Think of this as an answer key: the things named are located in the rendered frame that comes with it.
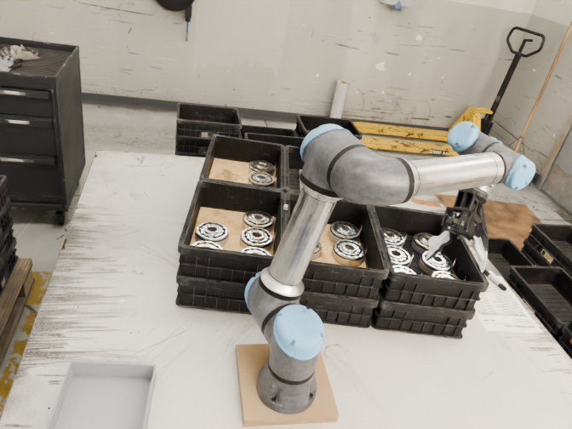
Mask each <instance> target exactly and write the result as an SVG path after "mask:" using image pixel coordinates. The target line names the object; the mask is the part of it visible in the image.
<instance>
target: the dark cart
mask: <svg viewBox="0 0 572 429"><path fill-rule="evenodd" d="M21 44H22V45H23V46H24V47H25V49H26V48H32V49H35V50H37V51H39V53H38V55H36V56H37V57H39V58H40V59H31V60H23V61H20V62H19V63H21V64H22V66H19V67H16V68H14V69H11V70H9V71H0V174H1V175H6V176H7V183H6V185H5V187H6V188H8V190H7V191H6V195H7V196H8V197H9V198H10V202H11V204H10V205H9V209H32V210H51V211H56V218H57V224H58V225H64V219H65V211H68V209H69V207H70V204H71V202H72V198H73V196H74V193H75V191H76V189H77V186H78V182H79V180H80V178H81V175H82V172H83V169H84V167H85V164H86V160H85V145H84V130H83V101H82V86H81V72H80V56H79V46H77V45H69V44H62V43H48V42H40V41H33V40H25V39H19V38H11V37H0V49H1V50H3V47H7V48H8V49H9V47H10V46H13V45H17V46H19V47H20V45H21Z"/></svg>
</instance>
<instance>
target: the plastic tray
mask: <svg viewBox="0 0 572 429"><path fill-rule="evenodd" d="M156 368H157V365H156V364H140V363H104V362H86V361H71V362H70V365H69V368H68V370H67V372H66V376H65V379H64V381H63V383H62V386H61V389H60V392H59V395H58V397H57V399H56V402H55V404H54V408H53V410H52V413H51V416H50V417H49V422H48V424H47V426H46V429H146V428H147V424H148V419H149V414H150V409H151V405H152V395H153V391H154V386H155V381H156Z"/></svg>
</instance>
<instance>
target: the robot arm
mask: <svg viewBox="0 0 572 429"><path fill-rule="evenodd" d="M448 143H449V144H450V145H451V147H452V149H453V150H454V151H455V152H456V153H457V154H458V155H459V156H453V157H438V158H431V159H423V160H415V161H407V160H406V159H404V158H402V157H395V158H389V157H383V156H381V155H380V154H377V153H376V152H374V151H372V150H371V149H370V148H368V147H367V146H366V145H365V144H364V143H363V142H361V141H360V140H359V139H357V138H356V137H355V136H354V135H353V134H352V133H351V132H350V131H349V130H347V129H343V128H342V127H341V126H339V125H336V124H331V123H330V124H324V125H321V126H319V127H318V128H316V129H314V130H312V131H311V132H310V133H309V134H308V135H307V136H306V137H305V139H304V140H303V141H302V144H301V146H300V155H301V159H302V161H303V163H304V166H303V169H302V170H301V173H300V177H299V179H300V183H301V184H302V188H301V191H300V195H299V196H298V198H297V201H296V203H295V206H294V209H293V211H292V214H291V216H290V218H289V222H288V224H287V225H286V228H285V230H284V233H283V236H282V238H281V241H280V243H279V245H278V247H277V251H276V254H275V255H274V257H273V260H272V263H271V265H270V266H269V267H267V268H265V269H263V270H262V271H261V272H258V273H257V274H255V275H256V277H252V278H251V279H250V280H249V282H248V284H247V286H246V289H245V293H244V297H245V300H246V303H247V306H248V309H249V311H250V312H251V314H252V315H253V317H254V318H255V321H256V322H257V324H258V326H259V327H260V330H261V332H262V334H263V335H264V336H265V338H266V341H267V343H268V344H269V347H270V353H269V358H268V361H267V362H266V364H265V366H264V367H263V368H262V369H261V371H260V373H259V375H258V379H257V384H256V388H257V392H258V395H259V397H260V400H261V401H262V402H263V404H264V405H265V406H267V407H268V408H269V409H272V410H274V411H276V412H278V413H281V414H286V415H293V414H298V413H300V412H302V411H304V410H306V409H308V408H309V407H310V406H311V405H312V403H313V401H314V398H315V396H316V392H317V382H316V377H315V372H314V371H315V368H316V365H317V359H318V356H319V353H320V350H321V348H322V345H323V334H324V328H323V322H322V320H321V318H320V317H319V316H318V315H317V314H316V313H315V312H314V311H313V310H312V309H309V310H308V309H306V306H302V305H300V302H299V301H300V298H301V296H302V293H303V291H304V284H303V282H302V281H301V280H302V278H303V277H304V274H305V272H306V269H307V267H308V265H309V263H310V261H311V258H312V256H313V254H314V251H315V249H316V247H317V244H318V242H319V240H320V238H321V236H322V234H323V231H324V229H325V227H326V225H327V223H328V221H329V217H330V216H331V214H332V211H333V209H334V207H335V204H336V202H337V201H339V200H341V199H345V200H346V201H348V202H351V203H357V204H362V205H371V206H388V205H396V204H401V203H407V202H408V201H409V200H410V199H411V198H412V197H418V196H423V195H429V194H434V193H440V192H451V191H456V190H459V191H458V194H457V197H456V199H455V204H454V207H453V208H451V207H447V208H446V210H445V213H444V216H443V220H442V223H441V226H442V227H443V229H442V231H441V232H440V235H439V236H433V237H431V238H430V239H429V240H428V243H429V244H430V249H429V251H428V253H427V256H426V259H427V260H430V259H431V258H433V257H435V255H436V254H437V252H439V251H441V250H442V248H443V247H444V246H445V245H448V244H450V243H451V242H452V237H451V235H452V234H455V235H456V237H457V238H458V239H460V238H461V237H464V238H467V240H468V241H471V239H474V241H473V243H472V247H473V248H474V249H475V250H476V252H477V258H478V266H479V269H480V272H481V273H482V272H483V271H484V268H485V267H486V262H487V256H488V248H489V239H488V231H487V226H486V222H485V217H484V212H483V205H482V204H484V203H486V202H487V199H488V196H489V194H490V191H491V188H492V187H494V184H500V183H501V184H504V185H505V186H506V187H510V188H511V189H513V190H520V189H522V188H524V187H526V186H527V185H528V184H529V183H530V182H531V180H532V179H533V177H534V175H535V164H534V163H533V162H532V161H530V160H528V158H526V157H525V156H524V155H521V154H519V153H517V152H515V151H514V150H512V149H510V148H508V147H507V146H504V145H503V144H502V142H501V141H500V140H497V139H496V138H493V137H489V136H487V135H486V134H484V133H482V132H481V131H480V130H479V128H478V127H477V126H475V125H474V124H473V123H471V122H467V121H465V122H460V123H457V124H456V125H455V126H454V127H453V128H452V129H451V130H450V131H449V134H448ZM451 209H452V210H451ZM446 214H448V217H447V220H446V222H445V223H444V219H445V216H446ZM449 217H450V219H449ZM447 224H448V225H447Z"/></svg>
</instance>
